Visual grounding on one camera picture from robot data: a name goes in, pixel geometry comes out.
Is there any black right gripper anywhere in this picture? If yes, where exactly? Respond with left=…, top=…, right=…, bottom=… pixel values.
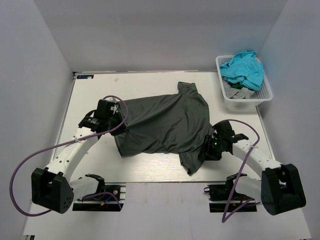
left=198, top=134, right=225, bottom=161

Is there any dark grey t-shirt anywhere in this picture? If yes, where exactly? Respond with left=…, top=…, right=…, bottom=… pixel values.
left=114, top=82, right=213, bottom=176

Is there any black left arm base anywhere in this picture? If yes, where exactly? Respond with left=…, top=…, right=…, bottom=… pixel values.
left=72, top=183, right=126, bottom=212

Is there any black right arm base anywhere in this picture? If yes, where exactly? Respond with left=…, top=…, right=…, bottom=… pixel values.
left=203, top=180, right=257, bottom=213

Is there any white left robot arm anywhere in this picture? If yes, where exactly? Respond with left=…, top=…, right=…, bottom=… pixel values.
left=31, top=109, right=127, bottom=214

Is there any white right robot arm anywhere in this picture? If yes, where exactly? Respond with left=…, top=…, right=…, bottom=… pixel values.
left=198, top=119, right=307, bottom=222

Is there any blue table label sticker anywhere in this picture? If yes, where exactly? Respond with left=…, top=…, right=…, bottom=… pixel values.
left=76, top=74, right=94, bottom=80

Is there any white plastic laundry basket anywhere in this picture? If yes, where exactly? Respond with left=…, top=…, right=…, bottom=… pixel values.
left=215, top=55, right=273, bottom=108

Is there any light grey garment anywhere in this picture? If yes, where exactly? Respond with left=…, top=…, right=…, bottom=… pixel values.
left=222, top=81, right=255, bottom=99

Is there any green garment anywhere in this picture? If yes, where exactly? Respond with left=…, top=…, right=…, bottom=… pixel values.
left=231, top=84, right=245, bottom=90

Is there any cyan t-shirt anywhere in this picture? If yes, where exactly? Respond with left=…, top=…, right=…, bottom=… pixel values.
left=219, top=50, right=265, bottom=91

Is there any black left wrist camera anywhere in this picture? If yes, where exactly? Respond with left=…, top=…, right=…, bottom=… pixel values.
left=93, top=99, right=116, bottom=120

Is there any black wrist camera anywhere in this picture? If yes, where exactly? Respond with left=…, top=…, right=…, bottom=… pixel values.
left=213, top=120, right=235, bottom=138
left=93, top=99, right=116, bottom=120

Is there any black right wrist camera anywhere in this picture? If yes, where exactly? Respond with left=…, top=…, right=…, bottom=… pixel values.
left=213, top=120, right=235, bottom=138

